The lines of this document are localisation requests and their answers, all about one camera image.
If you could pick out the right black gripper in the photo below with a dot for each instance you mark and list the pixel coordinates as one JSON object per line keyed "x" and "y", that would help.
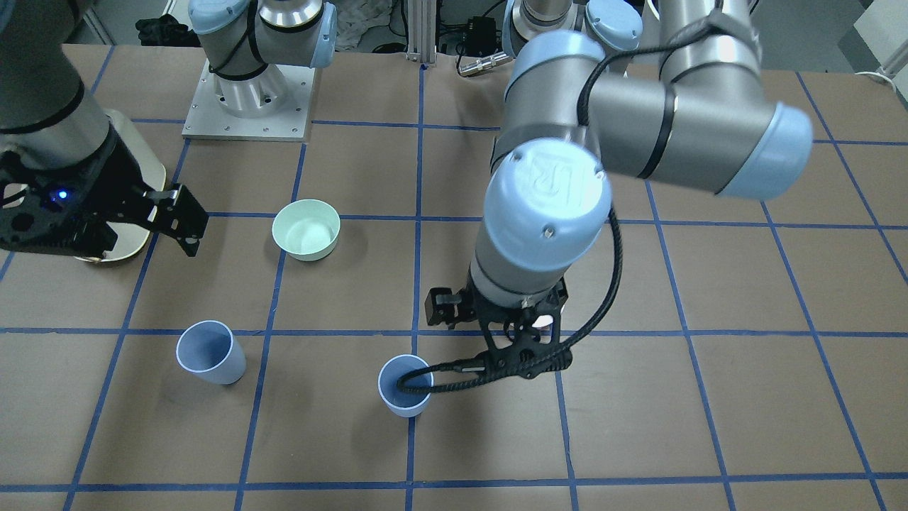
{"x": 119, "y": 186}

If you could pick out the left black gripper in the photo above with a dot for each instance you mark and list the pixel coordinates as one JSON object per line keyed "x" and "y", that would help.
{"x": 445, "y": 306}

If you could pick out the blue cup near right arm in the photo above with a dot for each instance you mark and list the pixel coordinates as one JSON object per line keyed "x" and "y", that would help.
{"x": 210, "y": 351}

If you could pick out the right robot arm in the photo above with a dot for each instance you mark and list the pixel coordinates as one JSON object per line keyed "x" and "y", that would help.
{"x": 52, "y": 120}

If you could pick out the pink bowl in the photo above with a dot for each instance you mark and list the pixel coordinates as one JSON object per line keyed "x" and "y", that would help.
{"x": 544, "y": 323}

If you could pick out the cream white toaster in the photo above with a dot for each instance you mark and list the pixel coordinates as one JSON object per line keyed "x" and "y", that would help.
{"x": 131, "y": 238}

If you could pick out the mint green bowl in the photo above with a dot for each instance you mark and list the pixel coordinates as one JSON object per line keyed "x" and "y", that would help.
{"x": 307, "y": 229}

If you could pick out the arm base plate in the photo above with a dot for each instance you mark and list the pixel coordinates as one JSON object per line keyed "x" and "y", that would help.
{"x": 275, "y": 106}

